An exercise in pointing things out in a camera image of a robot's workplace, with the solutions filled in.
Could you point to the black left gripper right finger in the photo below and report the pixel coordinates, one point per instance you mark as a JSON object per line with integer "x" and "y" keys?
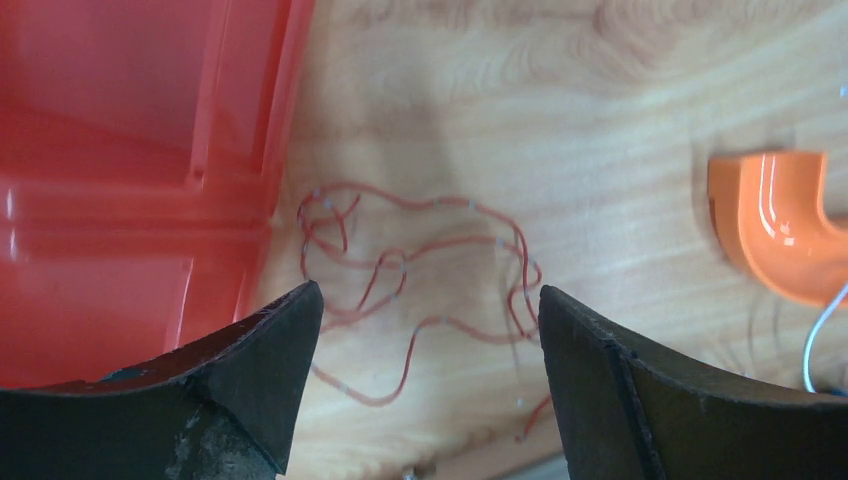
{"x": 628, "y": 407}

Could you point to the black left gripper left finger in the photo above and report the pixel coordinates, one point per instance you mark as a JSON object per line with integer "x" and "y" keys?
{"x": 221, "y": 407}

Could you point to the orange pipe elbow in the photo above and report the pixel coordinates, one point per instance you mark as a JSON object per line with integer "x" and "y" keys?
{"x": 767, "y": 212}

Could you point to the red plastic bin tray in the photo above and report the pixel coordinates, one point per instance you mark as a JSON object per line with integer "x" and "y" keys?
{"x": 143, "y": 145}

